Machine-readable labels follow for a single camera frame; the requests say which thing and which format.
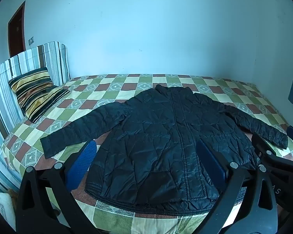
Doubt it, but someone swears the brown wooden door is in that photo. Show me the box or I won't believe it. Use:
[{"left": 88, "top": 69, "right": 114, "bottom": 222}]
[{"left": 8, "top": 1, "right": 26, "bottom": 58}]

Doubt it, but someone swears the striped padded headboard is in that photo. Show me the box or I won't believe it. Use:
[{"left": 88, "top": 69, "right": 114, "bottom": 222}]
[{"left": 0, "top": 41, "right": 72, "bottom": 195}]

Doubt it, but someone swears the striped pillow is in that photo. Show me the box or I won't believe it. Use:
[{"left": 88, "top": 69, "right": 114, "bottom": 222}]
[{"left": 8, "top": 67, "right": 71, "bottom": 124}]

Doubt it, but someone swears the checkered bed sheet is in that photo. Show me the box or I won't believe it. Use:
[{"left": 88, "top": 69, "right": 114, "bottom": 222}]
[{"left": 1, "top": 74, "right": 293, "bottom": 234}]

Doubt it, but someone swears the white cloth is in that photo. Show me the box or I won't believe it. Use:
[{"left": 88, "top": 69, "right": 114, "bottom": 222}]
[{"left": 0, "top": 191, "right": 16, "bottom": 232}]

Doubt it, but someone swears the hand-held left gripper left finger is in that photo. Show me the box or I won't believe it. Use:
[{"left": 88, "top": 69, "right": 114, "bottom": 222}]
[{"left": 16, "top": 140, "right": 100, "bottom": 234}]

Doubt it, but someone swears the black quilted jacket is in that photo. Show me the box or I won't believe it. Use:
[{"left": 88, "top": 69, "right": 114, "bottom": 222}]
[{"left": 40, "top": 84, "right": 289, "bottom": 218}]

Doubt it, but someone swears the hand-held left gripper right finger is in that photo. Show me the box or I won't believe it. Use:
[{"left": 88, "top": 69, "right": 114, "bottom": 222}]
[{"left": 197, "top": 141, "right": 278, "bottom": 234}]

